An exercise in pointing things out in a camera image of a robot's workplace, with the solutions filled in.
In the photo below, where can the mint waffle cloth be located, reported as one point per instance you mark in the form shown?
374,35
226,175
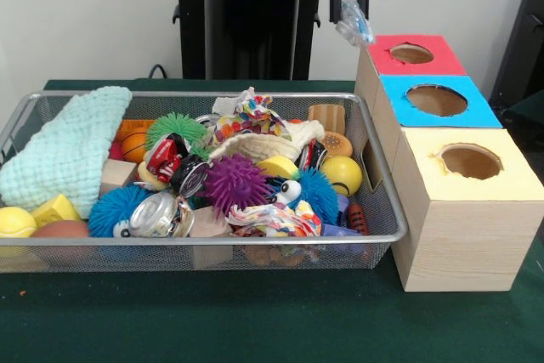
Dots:
59,159

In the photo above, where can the cream waffle cloth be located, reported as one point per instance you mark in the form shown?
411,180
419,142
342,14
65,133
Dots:
255,146

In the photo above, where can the crushed red drink can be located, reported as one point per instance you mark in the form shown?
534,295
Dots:
163,159

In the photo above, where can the yellow plastic ball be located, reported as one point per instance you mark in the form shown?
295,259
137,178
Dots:
341,175

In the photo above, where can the dark green table cloth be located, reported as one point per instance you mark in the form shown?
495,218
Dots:
255,316
531,110

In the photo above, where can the silver mesh bin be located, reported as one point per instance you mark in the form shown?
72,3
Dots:
387,218

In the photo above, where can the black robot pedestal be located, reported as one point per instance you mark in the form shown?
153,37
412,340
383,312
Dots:
246,18

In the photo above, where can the orange toy basketball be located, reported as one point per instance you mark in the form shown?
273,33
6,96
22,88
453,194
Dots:
135,146

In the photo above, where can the green spiky ball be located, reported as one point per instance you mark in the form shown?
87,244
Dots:
176,125

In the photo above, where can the silver drink can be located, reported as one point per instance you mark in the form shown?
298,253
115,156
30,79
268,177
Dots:
157,216

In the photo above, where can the blue spiky ball with eyes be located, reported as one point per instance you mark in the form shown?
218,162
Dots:
108,210

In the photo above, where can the purple spiky ball toy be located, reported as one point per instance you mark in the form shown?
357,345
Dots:
236,182

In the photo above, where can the clear plastic packet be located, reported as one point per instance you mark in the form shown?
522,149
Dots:
355,25

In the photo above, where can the wooden box with three holes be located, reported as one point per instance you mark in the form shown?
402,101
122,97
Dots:
467,244

